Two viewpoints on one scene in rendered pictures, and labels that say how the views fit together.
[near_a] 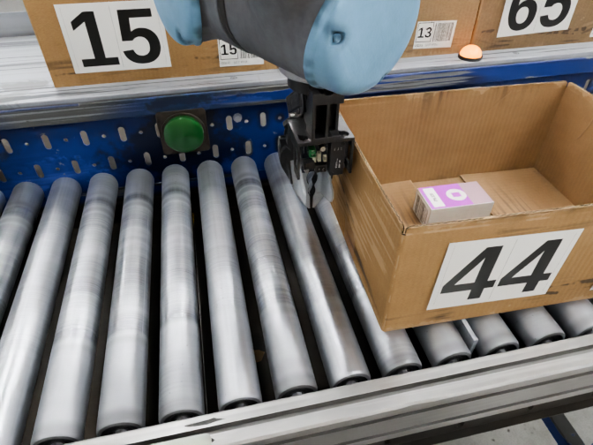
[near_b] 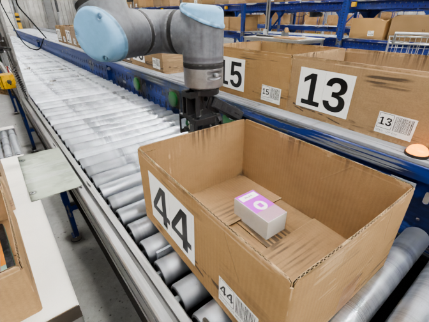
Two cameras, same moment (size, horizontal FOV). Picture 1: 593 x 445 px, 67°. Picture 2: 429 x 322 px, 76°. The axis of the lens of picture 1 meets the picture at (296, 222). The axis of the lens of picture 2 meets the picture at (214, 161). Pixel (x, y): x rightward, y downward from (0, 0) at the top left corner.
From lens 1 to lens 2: 67 cm
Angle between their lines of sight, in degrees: 53
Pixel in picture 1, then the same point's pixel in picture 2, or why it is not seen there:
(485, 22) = not seen: outside the picture
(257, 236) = not seen: hidden behind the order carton
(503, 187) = (323, 243)
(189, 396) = (98, 177)
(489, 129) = (336, 191)
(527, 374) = (137, 278)
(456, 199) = (255, 206)
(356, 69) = (87, 47)
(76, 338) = (117, 151)
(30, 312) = (126, 140)
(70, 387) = (97, 157)
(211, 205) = not seen: hidden behind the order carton
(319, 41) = (77, 34)
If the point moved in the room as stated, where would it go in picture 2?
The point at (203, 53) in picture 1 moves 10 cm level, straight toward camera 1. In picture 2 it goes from (256, 90) to (233, 94)
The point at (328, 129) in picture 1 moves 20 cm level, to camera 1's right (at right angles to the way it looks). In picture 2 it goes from (195, 114) to (238, 147)
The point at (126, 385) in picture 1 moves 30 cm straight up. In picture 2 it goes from (100, 165) to (76, 61)
